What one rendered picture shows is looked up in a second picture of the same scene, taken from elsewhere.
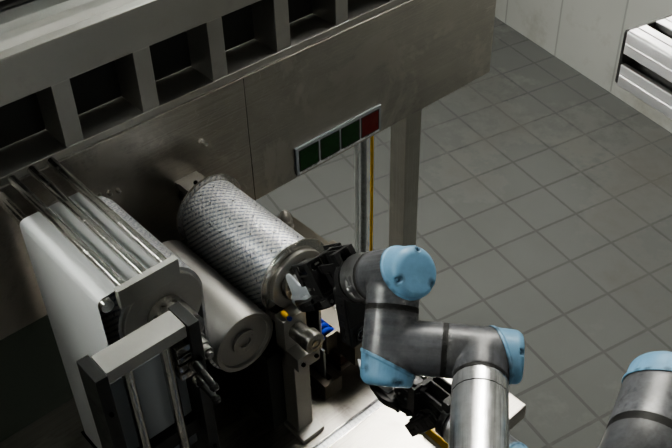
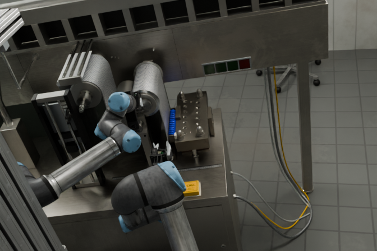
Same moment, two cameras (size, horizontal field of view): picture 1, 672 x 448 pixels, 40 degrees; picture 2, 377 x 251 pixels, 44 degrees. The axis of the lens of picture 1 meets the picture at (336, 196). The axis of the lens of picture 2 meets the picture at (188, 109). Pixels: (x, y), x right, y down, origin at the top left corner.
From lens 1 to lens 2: 1.38 m
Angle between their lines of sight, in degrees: 39
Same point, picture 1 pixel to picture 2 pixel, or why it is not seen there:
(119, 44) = (115, 5)
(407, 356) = (103, 128)
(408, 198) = (303, 111)
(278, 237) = (141, 87)
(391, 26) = (253, 23)
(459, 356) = (113, 134)
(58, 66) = (92, 8)
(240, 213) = (141, 76)
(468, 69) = (311, 54)
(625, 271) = not seen: outside the picture
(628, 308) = not seen: outside the picture
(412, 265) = (115, 98)
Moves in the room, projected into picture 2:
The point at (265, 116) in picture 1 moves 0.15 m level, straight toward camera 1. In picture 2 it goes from (184, 46) to (166, 61)
